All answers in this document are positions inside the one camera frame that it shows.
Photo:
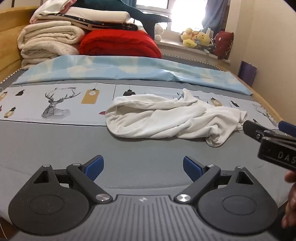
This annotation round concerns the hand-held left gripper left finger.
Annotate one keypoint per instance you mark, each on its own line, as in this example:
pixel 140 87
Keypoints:
pixel 94 166

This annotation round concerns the person's right hand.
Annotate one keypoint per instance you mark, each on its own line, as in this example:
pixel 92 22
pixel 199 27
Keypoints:
pixel 292 197

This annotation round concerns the white t-shirt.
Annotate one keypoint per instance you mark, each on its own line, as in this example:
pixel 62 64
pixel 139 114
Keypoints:
pixel 161 118

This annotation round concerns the purple box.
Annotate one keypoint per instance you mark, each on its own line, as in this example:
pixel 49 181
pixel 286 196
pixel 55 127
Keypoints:
pixel 247 73

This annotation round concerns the blue curtain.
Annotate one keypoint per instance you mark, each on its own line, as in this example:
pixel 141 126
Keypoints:
pixel 215 16

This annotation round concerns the white bear plush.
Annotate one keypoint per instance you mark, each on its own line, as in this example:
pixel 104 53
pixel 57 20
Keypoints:
pixel 159 31

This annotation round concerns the white pillow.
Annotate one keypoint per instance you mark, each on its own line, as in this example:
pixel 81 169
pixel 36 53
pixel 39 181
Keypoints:
pixel 92 14

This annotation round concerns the dark red cushion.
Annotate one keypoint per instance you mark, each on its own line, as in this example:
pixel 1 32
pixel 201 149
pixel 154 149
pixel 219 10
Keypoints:
pixel 223 44

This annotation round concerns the window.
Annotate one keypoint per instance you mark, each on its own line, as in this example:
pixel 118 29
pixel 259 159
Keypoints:
pixel 182 14

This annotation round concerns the deer print bedsheet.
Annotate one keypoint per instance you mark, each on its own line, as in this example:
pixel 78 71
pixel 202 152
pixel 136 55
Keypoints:
pixel 76 104

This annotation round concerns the white windowsill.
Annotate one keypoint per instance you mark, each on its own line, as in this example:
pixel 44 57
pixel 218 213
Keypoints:
pixel 175 47

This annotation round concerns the white pink folded sheet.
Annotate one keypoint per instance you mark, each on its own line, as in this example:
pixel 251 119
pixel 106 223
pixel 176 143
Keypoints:
pixel 55 5

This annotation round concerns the yellow duck plush toy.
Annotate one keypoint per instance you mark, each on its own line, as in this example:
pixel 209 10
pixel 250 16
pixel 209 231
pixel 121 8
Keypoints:
pixel 204 38

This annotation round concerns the light blue patterned sheet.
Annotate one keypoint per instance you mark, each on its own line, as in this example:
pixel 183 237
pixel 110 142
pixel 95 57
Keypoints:
pixel 115 67

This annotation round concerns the teal shark plush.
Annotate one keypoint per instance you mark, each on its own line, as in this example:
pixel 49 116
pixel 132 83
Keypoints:
pixel 143 17

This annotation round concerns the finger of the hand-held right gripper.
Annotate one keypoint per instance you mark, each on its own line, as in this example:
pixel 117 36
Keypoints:
pixel 252 128
pixel 288 128

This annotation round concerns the red folded quilt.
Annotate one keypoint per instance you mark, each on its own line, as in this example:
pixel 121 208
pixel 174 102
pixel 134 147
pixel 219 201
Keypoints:
pixel 120 44

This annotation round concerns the cream folded quilt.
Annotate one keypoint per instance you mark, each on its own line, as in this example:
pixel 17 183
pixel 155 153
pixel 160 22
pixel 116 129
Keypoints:
pixel 46 39

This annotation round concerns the dark star-patterned cushion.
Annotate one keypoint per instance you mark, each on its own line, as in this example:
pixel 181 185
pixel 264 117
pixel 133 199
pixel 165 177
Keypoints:
pixel 104 24

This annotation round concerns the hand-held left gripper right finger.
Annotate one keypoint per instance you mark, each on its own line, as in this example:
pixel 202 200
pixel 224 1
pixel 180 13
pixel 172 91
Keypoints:
pixel 190 168

